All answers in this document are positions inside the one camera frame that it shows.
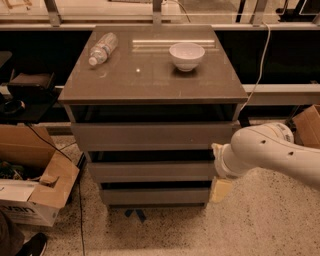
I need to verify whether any white cable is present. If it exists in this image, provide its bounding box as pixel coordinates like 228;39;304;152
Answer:
239;22;272;113

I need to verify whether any clear plastic water bottle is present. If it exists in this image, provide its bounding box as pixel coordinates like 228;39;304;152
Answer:
88;33;118;66

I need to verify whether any grey middle drawer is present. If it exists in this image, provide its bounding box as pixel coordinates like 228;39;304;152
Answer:
88;161;216;183

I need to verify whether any black cable on floor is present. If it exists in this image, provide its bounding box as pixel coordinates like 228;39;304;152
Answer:
24;123;87;256

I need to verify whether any blue tape cross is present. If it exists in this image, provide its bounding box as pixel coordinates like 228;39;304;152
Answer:
125;209;146;223

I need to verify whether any grey top drawer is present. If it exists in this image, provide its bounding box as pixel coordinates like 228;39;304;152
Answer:
71;122;240;151

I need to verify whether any black shoe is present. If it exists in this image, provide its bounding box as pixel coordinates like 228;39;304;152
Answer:
16;233;47;256

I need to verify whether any open cardboard box left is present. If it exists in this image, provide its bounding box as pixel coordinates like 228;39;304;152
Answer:
0;125;79;227

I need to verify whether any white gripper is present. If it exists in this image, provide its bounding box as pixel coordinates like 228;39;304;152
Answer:
210;143;247;203

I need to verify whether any white ceramic bowl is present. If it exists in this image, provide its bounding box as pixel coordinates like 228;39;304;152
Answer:
169;42;205;72

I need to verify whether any grey drawer cabinet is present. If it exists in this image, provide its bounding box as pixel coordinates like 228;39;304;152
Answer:
59;25;247;207

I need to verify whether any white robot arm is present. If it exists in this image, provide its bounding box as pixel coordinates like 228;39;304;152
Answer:
209;122;320;203

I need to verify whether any cardboard box right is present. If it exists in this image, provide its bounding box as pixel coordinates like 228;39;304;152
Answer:
293;104;320;149

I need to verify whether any black chair left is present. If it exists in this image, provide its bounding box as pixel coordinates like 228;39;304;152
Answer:
0;69;58;124

